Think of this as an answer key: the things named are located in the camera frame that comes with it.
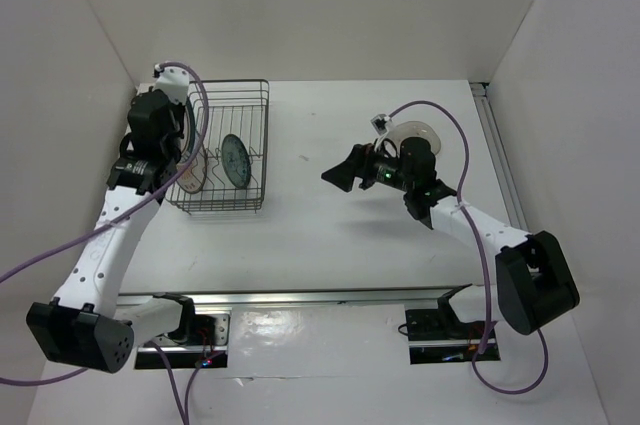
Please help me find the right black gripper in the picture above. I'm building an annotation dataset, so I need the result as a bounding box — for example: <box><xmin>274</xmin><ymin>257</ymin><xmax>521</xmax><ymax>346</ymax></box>
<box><xmin>321</xmin><ymin>138</ymin><xmax>414</xmax><ymax>193</ymax></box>

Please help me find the orange sunburst plate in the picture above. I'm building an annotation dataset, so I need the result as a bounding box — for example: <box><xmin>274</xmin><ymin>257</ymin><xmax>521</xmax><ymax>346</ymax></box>
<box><xmin>176</xmin><ymin>150</ymin><xmax>208</xmax><ymax>194</ymax></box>

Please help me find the blue patterned plate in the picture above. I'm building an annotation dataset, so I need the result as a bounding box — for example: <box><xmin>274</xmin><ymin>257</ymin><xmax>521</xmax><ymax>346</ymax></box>
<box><xmin>221</xmin><ymin>134</ymin><xmax>251</xmax><ymax>189</ymax></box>

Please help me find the teal red rimmed plate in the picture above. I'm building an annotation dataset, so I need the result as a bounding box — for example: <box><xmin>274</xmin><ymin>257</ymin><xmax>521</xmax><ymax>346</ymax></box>
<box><xmin>180</xmin><ymin>99</ymin><xmax>199</xmax><ymax>163</ymax></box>

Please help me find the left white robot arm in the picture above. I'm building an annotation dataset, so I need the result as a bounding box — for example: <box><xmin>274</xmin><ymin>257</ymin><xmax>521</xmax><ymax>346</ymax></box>
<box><xmin>26</xmin><ymin>89</ymin><xmax>198</xmax><ymax>373</ymax></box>

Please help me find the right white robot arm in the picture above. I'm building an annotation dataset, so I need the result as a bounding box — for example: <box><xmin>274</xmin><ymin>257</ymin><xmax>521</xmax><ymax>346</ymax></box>
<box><xmin>321</xmin><ymin>137</ymin><xmax>580</xmax><ymax>335</ymax></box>

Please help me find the clear grey glass plate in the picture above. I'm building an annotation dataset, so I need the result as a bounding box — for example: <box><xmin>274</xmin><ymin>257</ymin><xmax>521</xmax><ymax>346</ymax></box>
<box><xmin>386</xmin><ymin>121</ymin><xmax>441</xmax><ymax>155</ymax></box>

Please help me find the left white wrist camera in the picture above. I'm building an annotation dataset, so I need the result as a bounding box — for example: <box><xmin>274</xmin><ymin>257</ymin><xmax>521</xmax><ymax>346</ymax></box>
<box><xmin>151</xmin><ymin>64</ymin><xmax>190</xmax><ymax>105</ymax></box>

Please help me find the grey wire dish rack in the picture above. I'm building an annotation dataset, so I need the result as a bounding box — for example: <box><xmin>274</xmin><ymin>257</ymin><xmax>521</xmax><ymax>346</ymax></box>
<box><xmin>166</xmin><ymin>79</ymin><xmax>270</xmax><ymax>214</ymax></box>

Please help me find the aluminium rail front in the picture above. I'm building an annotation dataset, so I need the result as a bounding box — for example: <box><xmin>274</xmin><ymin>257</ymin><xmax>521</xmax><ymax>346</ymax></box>
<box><xmin>117</xmin><ymin>284</ymin><xmax>501</xmax><ymax>309</ymax></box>

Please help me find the aluminium rail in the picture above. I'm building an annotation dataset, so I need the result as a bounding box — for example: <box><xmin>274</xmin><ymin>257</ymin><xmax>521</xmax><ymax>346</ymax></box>
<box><xmin>469</xmin><ymin>82</ymin><xmax>528</xmax><ymax>230</ymax></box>
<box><xmin>117</xmin><ymin>284</ymin><xmax>501</xmax><ymax>309</ymax></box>

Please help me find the aluminium rail right side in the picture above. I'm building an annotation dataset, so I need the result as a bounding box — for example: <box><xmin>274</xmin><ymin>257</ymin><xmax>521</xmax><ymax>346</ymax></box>
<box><xmin>469</xmin><ymin>82</ymin><xmax>528</xmax><ymax>230</ymax></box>

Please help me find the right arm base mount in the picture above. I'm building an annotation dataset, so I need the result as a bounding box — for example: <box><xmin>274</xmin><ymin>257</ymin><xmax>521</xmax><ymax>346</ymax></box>
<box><xmin>397</xmin><ymin>285</ymin><xmax>485</xmax><ymax>365</ymax></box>

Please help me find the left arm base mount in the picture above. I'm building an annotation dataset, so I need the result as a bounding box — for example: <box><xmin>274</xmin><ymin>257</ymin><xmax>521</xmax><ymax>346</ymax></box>
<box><xmin>152</xmin><ymin>310</ymin><xmax>231</xmax><ymax>370</ymax></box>

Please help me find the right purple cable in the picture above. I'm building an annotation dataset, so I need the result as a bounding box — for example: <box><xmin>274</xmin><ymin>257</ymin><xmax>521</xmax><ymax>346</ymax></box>
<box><xmin>387</xmin><ymin>100</ymin><xmax>551</xmax><ymax>394</ymax></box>

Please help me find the purple cable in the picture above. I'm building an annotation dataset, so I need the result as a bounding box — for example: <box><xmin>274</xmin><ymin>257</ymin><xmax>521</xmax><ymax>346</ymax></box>
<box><xmin>0</xmin><ymin>60</ymin><xmax>216</xmax><ymax>424</ymax></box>
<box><xmin>387</xmin><ymin>100</ymin><xmax>551</xmax><ymax>394</ymax></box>

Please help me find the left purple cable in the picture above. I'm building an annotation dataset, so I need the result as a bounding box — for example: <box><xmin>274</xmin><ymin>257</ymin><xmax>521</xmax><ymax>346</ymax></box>
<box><xmin>0</xmin><ymin>60</ymin><xmax>216</xmax><ymax>424</ymax></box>

